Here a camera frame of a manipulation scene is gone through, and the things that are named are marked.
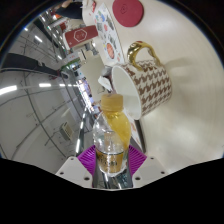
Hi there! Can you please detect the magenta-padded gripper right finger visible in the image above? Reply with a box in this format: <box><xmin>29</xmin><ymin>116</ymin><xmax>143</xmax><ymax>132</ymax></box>
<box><xmin>126</xmin><ymin>144</ymin><xmax>168</xmax><ymax>189</ymax></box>

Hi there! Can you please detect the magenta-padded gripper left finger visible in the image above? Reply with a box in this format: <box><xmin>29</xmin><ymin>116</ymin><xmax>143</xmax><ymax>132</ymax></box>
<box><xmin>54</xmin><ymin>144</ymin><xmax>101</xmax><ymax>189</ymax></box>

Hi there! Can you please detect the clear bottle of yellow drink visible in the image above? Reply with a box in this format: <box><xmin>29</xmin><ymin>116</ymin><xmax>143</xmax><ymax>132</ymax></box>
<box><xmin>92</xmin><ymin>92</ymin><xmax>133</xmax><ymax>178</ymax></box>

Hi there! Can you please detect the ceiling air conditioner unit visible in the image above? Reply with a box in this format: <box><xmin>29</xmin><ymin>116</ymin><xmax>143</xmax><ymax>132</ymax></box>
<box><xmin>59</xmin><ymin>121</ymin><xmax>74</xmax><ymax>141</ymax></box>

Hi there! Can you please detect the white paper napkin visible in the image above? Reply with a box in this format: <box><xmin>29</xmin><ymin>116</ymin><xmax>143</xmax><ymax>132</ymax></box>
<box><xmin>97</xmin><ymin>74</ymin><xmax>116</xmax><ymax>93</ymax></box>

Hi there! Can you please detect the group of ceiling lights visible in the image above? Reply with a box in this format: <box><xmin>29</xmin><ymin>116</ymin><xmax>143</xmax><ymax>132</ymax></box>
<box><xmin>0</xmin><ymin>26</ymin><xmax>88</xmax><ymax>154</ymax></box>

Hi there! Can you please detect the red paper cup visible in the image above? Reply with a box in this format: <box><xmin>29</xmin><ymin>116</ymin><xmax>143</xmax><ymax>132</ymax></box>
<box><xmin>63</xmin><ymin>24</ymin><xmax>99</xmax><ymax>51</ymax></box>

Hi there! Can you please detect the flat round red coaster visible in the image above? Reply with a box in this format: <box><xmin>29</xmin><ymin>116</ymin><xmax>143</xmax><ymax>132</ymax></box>
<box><xmin>111</xmin><ymin>0</ymin><xmax>145</xmax><ymax>28</ymax></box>

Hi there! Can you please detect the houndstooth mug with gold handle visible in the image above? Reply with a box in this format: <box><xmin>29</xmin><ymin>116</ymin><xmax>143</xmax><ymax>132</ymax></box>
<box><xmin>110</xmin><ymin>40</ymin><xmax>173</xmax><ymax>121</ymax></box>

